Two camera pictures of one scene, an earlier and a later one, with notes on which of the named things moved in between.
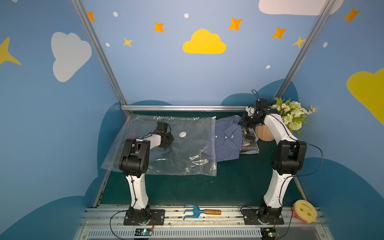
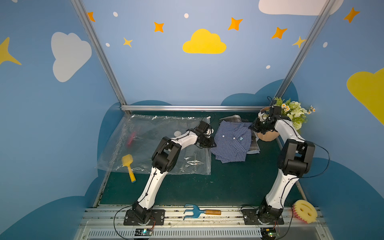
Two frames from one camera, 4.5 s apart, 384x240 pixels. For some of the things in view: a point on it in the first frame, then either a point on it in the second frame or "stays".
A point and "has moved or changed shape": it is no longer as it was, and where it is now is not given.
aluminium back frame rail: [184, 108] stays
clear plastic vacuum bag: [192, 153] stays
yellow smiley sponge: [305, 210] stays
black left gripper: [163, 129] to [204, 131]
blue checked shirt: [228, 136] has moved or changed shape
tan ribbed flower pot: [263, 133] stays
